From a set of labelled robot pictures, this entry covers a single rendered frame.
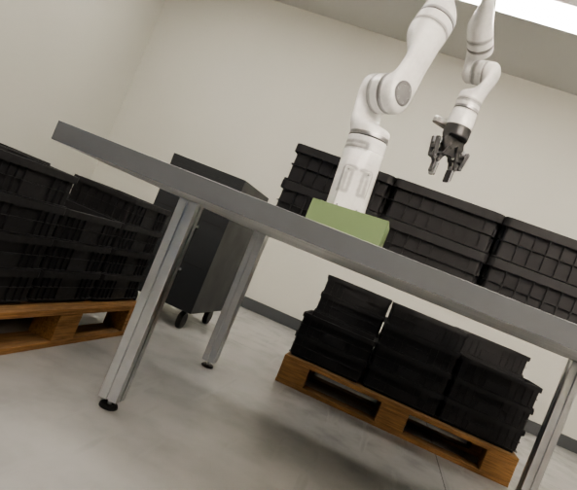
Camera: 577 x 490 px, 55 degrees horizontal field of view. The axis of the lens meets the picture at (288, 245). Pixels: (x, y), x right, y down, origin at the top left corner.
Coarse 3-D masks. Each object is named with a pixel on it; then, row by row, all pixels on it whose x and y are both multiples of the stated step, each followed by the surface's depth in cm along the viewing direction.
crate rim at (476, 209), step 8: (400, 184) 151; (408, 184) 150; (416, 184) 150; (416, 192) 150; (424, 192) 149; (432, 192) 149; (440, 192) 148; (440, 200) 148; (448, 200) 147; (456, 200) 147; (464, 208) 146; (472, 208) 146; (480, 208) 145; (488, 216) 144; (496, 216) 144; (504, 216) 145
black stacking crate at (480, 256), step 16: (400, 224) 150; (400, 240) 150; (416, 240) 149; (432, 240) 147; (448, 240) 146; (416, 256) 149; (432, 256) 148; (448, 256) 147; (464, 256) 146; (480, 256) 144; (448, 272) 146; (464, 272) 145
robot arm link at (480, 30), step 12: (492, 0) 139; (480, 12) 142; (492, 12) 143; (468, 24) 148; (480, 24) 145; (492, 24) 146; (468, 36) 150; (480, 36) 147; (492, 36) 149; (468, 48) 152; (480, 48) 150
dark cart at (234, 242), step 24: (192, 168) 311; (168, 192) 313; (216, 216) 306; (192, 240) 308; (216, 240) 305; (240, 240) 340; (192, 264) 306; (216, 264) 314; (192, 288) 306; (216, 288) 331; (192, 312) 306
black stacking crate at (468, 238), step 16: (400, 192) 152; (400, 208) 151; (416, 208) 150; (432, 208) 149; (448, 208) 148; (416, 224) 150; (432, 224) 149; (448, 224) 148; (464, 224) 147; (480, 224) 146; (496, 224) 145; (464, 240) 146; (480, 240) 145
